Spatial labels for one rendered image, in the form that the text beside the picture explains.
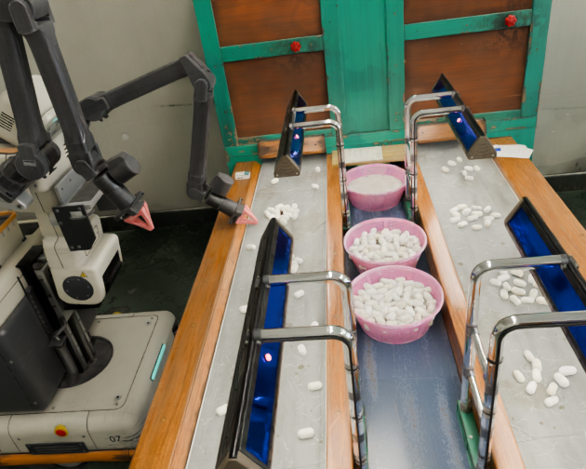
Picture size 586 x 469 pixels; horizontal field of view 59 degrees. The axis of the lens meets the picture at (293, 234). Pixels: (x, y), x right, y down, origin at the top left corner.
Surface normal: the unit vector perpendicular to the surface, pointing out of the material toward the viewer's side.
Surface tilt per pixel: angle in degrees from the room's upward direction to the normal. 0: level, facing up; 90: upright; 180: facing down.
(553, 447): 0
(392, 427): 0
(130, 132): 90
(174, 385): 0
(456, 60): 90
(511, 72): 90
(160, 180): 90
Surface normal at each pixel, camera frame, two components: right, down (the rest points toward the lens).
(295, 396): -0.13, -0.84
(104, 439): -0.04, 0.54
